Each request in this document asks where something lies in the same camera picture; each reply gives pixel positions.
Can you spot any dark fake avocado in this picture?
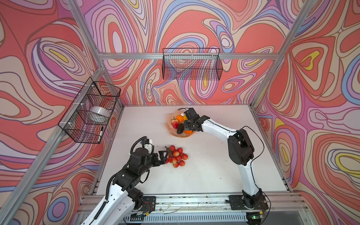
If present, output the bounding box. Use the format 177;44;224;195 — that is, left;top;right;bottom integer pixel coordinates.
177;123;185;135

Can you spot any small orange fake fruit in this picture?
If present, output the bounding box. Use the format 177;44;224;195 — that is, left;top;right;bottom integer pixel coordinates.
176;115;184;123

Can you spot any red fake grape bunch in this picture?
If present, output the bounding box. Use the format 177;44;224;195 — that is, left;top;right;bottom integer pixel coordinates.
165;145;188;168

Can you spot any large orange fake fruit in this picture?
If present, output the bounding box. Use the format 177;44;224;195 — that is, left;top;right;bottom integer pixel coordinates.
184;130;194;135

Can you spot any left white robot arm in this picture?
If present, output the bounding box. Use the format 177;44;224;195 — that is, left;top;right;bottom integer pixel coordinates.
81;136;169;225

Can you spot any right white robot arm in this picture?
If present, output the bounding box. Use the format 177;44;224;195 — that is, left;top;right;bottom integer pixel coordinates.
184;108;264;210

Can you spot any peach plastic fruit bowl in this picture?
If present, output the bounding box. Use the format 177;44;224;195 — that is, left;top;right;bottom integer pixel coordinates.
165;108;195;138

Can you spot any black marker pen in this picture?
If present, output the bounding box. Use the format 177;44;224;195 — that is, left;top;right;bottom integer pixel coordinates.
97;126;104;143

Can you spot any silver tape roll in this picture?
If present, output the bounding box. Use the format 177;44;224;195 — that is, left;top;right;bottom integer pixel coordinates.
90;106;110;117

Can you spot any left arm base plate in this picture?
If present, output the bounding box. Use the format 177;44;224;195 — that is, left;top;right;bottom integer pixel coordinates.
133;196;157;213

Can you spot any black wire basket back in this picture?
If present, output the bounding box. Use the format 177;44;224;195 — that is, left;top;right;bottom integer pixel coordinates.
162;47;223;81

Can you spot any black wire basket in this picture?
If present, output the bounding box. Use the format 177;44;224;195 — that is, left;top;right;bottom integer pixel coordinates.
58;78;121;144
162;47;223;81

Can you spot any black wire basket left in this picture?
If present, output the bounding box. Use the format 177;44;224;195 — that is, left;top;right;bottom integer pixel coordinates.
58;78;121;144

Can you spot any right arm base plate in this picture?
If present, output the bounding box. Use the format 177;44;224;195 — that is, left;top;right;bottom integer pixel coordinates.
225;195;269;211

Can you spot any aluminium front rail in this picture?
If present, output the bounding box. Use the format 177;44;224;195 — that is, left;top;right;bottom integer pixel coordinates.
155;192;308;213

